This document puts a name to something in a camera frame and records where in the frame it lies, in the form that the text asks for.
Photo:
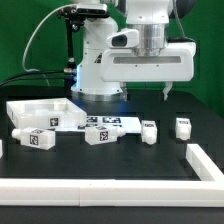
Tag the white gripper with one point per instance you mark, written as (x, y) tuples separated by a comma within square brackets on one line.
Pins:
[(174, 63)]

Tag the white square tabletop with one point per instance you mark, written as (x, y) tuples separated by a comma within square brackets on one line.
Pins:
[(45, 113)]

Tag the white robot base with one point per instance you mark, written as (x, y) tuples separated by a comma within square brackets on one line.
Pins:
[(89, 85)]

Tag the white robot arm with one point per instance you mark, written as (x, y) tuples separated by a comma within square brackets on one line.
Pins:
[(142, 52)]

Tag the white marker sheet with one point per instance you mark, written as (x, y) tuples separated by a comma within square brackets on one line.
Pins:
[(130, 124)]

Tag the white L-shaped fence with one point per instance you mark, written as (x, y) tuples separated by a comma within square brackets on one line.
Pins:
[(207, 191)]

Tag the white part left edge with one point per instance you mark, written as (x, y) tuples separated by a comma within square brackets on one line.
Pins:
[(1, 148)]

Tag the black camera on stand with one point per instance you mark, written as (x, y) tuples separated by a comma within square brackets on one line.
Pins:
[(75, 16)]

